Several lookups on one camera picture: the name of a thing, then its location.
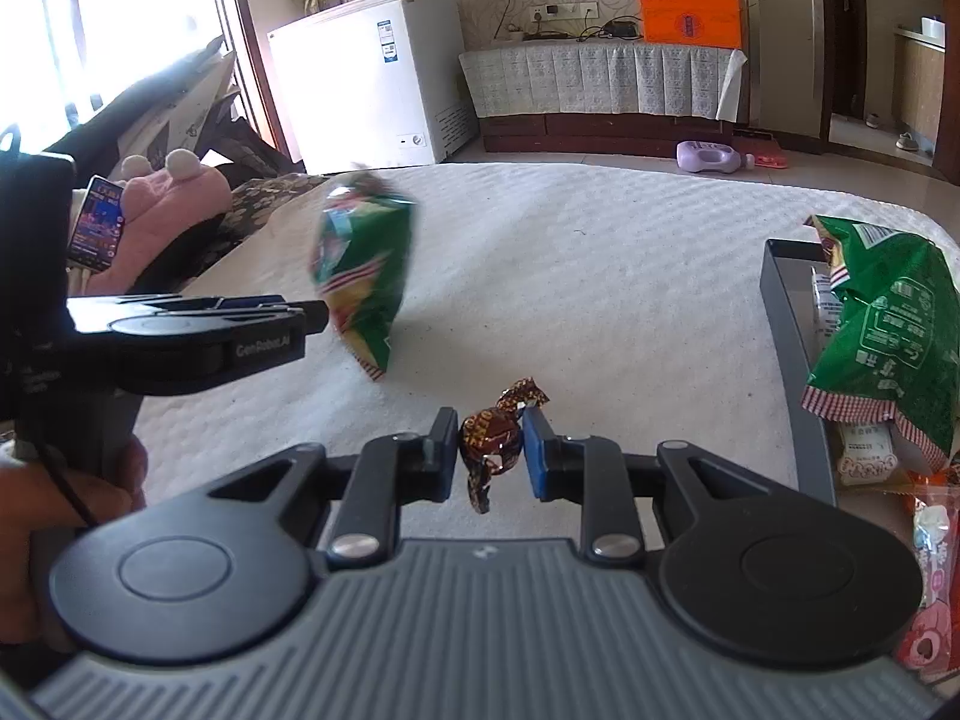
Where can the brown candy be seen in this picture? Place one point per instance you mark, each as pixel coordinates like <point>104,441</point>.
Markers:
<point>487,435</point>

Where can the dark dotted cushion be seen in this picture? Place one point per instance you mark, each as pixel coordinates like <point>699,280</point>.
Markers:
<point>262,202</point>

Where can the dark wooden television cabinet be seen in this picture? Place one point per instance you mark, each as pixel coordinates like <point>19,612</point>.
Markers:
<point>600,133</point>

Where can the white printed snack packet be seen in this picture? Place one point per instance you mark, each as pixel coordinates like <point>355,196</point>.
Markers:
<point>866,457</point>

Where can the grey storage box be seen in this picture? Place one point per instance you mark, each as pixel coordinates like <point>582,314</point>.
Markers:
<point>787,360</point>

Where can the white chest freezer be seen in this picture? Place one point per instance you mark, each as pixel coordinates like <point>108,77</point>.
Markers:
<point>352,90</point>

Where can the black router box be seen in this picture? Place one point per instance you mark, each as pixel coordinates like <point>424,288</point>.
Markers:
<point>623,28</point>

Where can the smartphone with colourful screen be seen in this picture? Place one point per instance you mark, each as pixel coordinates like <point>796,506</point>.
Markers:
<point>96,221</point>

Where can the pink plush hat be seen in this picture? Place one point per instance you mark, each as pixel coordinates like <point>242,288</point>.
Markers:
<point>180,202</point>

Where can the white pot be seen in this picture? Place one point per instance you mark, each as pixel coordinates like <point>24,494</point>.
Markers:
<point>934,26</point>

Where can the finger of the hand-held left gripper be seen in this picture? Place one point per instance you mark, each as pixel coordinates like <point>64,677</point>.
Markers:
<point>311,319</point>
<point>251,301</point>

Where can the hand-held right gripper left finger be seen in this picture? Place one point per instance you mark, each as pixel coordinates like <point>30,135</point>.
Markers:
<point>448,457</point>

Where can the silver refrigerator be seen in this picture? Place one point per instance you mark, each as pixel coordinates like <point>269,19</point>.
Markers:
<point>784,30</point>

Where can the orange cardboard box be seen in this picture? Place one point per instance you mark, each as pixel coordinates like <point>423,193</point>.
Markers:
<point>686,7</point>

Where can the small pink object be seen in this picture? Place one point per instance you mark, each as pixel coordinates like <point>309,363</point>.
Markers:
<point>771,160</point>

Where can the wooden kitchen counter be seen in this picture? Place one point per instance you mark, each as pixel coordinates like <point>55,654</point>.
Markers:
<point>921,86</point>

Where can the pink clear candy packet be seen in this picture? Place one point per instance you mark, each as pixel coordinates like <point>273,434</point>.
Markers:
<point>930,577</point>

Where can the white wall socket strip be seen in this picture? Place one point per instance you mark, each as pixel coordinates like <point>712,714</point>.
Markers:
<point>564,11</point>

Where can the person's left hand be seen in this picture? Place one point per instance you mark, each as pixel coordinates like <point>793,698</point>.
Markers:
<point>22,540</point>

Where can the black white bag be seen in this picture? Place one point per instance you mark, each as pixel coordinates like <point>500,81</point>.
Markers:
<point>165,105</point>

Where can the green snack bag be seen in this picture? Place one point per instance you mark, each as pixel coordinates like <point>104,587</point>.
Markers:
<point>367,262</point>
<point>900,330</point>

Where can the white lace tablecloth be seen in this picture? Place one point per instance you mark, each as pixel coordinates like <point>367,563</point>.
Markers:
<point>600,79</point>

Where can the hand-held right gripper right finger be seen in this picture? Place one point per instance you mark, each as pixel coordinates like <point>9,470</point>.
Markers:
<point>534,454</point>

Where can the white quilted bed cover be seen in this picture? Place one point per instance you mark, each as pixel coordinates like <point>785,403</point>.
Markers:
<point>600,277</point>

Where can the orange red snack packet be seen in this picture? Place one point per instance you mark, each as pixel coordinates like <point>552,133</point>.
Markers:
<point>930,481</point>

